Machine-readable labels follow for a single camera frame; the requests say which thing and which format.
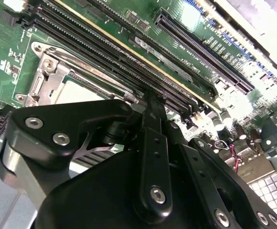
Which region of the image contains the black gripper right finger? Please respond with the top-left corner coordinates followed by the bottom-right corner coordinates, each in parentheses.
top-left (162, 120), bottom-right (277, 229)

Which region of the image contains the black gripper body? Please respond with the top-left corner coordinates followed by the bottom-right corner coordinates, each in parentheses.
top-left (34, 150), bottom-right (215, 229)

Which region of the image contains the metal socket cover frame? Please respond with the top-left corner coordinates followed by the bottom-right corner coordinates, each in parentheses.
top-left (42, 51), bottom-right (141, 105)

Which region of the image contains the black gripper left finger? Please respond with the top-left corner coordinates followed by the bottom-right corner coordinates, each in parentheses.
top-left (0, 92), bottom-right (174, 223)

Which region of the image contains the silver square CPU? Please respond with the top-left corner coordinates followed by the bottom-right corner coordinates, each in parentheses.
top-left (56, 80), bottom-right (117, 105)

